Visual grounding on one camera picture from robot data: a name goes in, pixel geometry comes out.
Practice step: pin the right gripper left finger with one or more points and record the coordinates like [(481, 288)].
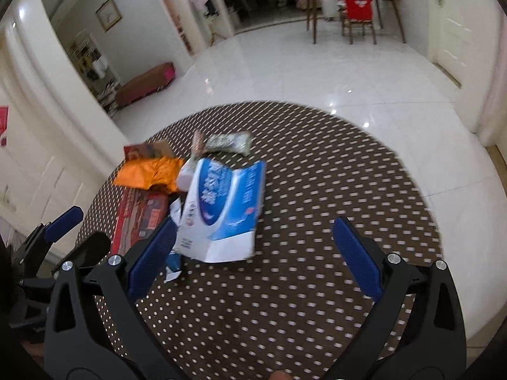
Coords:
[(93, 328)]

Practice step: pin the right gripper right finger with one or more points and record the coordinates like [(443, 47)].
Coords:
[(415, 329)]

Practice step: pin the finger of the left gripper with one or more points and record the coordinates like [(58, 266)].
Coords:
[(61, 225), (89, 253)]

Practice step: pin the blue white paper package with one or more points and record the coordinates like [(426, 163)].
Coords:
[(221, 212)]

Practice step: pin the red flat snack box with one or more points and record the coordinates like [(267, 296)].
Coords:
[(140, 213)]

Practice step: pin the orange foil wrapper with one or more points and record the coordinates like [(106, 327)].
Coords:
[(145, 174)]

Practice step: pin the cluttered shelf unit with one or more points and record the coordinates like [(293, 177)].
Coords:
[(94, 68)]

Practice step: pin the silver green snack wrapper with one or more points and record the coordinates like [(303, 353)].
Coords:
[(233, 143)]

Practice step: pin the white door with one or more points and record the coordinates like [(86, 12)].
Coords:
[(456, 23)]

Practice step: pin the wooden dining table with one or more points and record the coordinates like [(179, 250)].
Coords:
[(312, 17)]

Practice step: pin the chair with red cover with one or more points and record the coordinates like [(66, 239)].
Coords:
[(358, 12)]

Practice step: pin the framed wall picture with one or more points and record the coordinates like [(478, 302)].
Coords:
[(108, 15)]

